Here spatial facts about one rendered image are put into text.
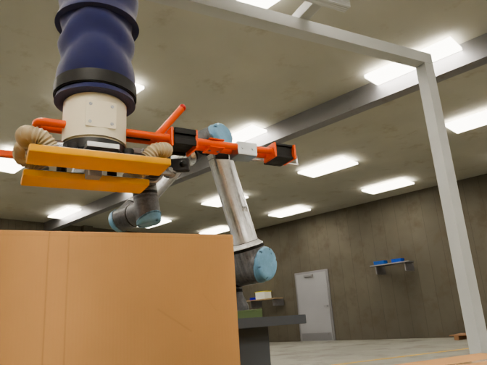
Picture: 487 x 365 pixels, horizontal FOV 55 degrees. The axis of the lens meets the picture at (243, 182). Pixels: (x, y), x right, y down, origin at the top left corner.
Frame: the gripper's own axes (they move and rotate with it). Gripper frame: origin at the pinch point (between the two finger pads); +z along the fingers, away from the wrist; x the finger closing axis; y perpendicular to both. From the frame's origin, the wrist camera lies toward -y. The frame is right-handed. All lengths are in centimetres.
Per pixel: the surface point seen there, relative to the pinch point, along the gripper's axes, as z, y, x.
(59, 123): 11.2, 36.6, -0.3
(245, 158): 8.5, -19.8, -3.0
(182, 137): 12.3, 2.7, -0.4
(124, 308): 27, 23, -49
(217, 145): 10.8, -8.9, -0.9
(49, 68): -443, 3, 269
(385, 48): -146, -267, 186
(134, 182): 3.7, 14.8, -12.6
